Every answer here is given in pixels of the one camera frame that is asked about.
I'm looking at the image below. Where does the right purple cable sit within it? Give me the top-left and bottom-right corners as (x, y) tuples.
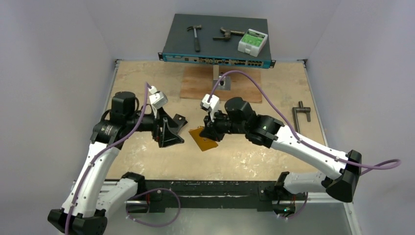
(207, 70), (402, 170)

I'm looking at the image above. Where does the black credit card stack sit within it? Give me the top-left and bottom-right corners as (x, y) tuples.
(173, 114), (188, 132)

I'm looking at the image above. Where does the aluminium frame rail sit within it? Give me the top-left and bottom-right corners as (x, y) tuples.
(63, 59), (121, 235)

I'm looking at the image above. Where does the blue network switch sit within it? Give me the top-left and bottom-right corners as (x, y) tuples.
(158, 13), (276, 69)

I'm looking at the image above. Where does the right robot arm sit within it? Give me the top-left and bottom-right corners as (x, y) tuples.
(199, 94), (362, 203)

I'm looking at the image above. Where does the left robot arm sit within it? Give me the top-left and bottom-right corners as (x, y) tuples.
(47, 90), (187, 235)

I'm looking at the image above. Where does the brass clamp tool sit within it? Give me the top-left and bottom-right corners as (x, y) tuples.
(212, 27), (245, 42)

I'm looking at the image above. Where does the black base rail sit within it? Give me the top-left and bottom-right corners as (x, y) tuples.
(132, 180), (306, 213)

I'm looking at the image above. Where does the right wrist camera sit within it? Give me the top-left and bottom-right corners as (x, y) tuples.
(200, 94), (220, 122)

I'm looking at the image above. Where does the orange leather card holder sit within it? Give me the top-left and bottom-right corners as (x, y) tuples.
(189, 126), (218, 152)

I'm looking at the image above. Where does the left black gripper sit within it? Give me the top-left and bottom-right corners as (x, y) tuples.
(126, 105), (184, 146)

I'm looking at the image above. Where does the white green electronic box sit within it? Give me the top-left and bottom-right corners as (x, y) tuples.
(237, 29), (268, 57)

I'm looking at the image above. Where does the dark metal T-handle tool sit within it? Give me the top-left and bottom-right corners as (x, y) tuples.
(292, 100), (312, 133)

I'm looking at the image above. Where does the small hammer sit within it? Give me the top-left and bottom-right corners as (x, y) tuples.
(186, 24), (202, 52)

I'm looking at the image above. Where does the plywood board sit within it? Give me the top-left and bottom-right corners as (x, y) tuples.
(180, 66), (262, 103)

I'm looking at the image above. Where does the metal stand bracket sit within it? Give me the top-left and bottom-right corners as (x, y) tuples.
(212, 65), (231, 91)

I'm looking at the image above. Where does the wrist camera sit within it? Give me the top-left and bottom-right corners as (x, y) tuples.
(148, 86), (168, 110)
(200, 94), (220, 122)

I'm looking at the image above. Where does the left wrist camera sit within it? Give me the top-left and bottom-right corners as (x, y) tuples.
(148, 86), (168, 110)

